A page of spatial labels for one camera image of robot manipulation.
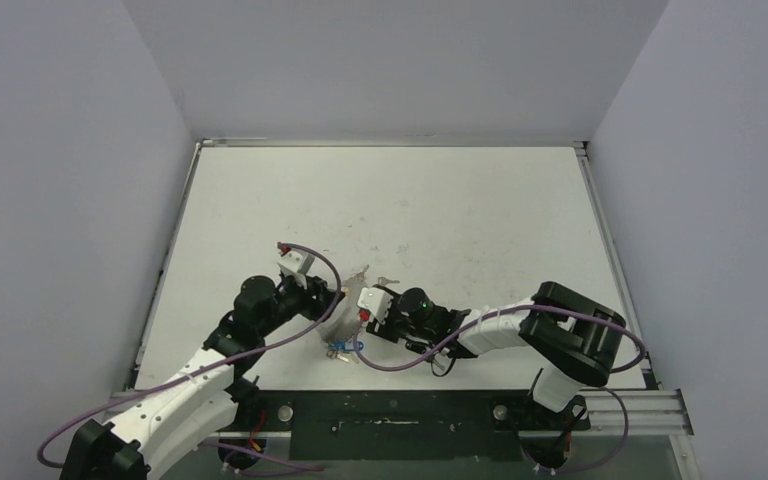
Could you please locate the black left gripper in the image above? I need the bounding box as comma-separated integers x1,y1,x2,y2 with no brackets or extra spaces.
258,272,344,338

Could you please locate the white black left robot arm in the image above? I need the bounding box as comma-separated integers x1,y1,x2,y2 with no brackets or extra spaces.
60,275,345,479

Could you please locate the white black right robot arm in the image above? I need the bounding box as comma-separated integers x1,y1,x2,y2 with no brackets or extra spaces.
357,281,627,429

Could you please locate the blue key tag white label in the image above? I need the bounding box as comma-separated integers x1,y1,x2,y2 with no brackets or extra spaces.
329,341,365,352

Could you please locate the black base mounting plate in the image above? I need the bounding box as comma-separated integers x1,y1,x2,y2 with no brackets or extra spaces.
193,389,591,463

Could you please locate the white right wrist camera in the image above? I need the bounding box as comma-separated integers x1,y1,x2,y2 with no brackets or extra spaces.
356,287,394,324

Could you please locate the aluminium table frame rail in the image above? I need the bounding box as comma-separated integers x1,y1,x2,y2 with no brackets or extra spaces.
108,389,693,439

